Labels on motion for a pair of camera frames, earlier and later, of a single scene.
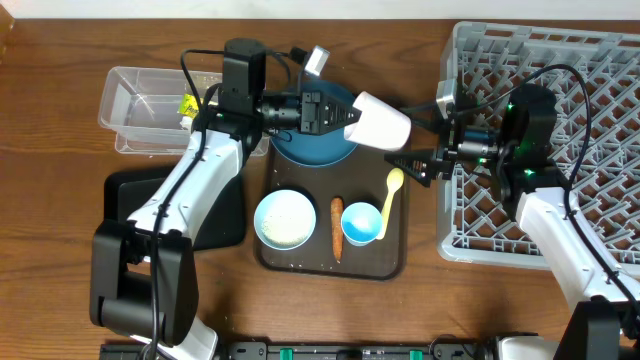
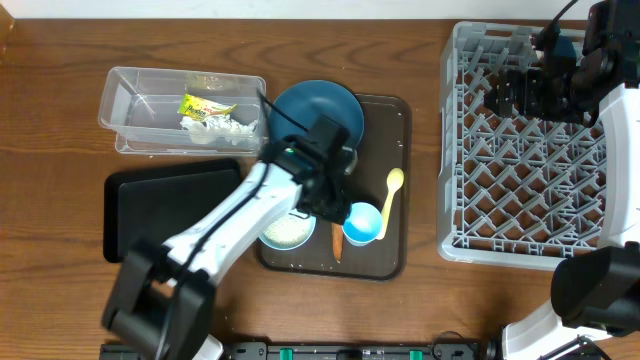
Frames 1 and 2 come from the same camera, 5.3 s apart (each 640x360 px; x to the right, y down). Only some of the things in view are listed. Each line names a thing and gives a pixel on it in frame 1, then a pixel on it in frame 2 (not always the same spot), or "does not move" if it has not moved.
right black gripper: x=447 y=148 → x=529 y=83
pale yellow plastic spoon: x=394 y=181 does not move
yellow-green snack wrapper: x=188 y=105 does not move
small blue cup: x=361 y=223 does not move
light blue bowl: x=285 y=219 does not move
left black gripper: x=308 y=113 → x=330 y=203
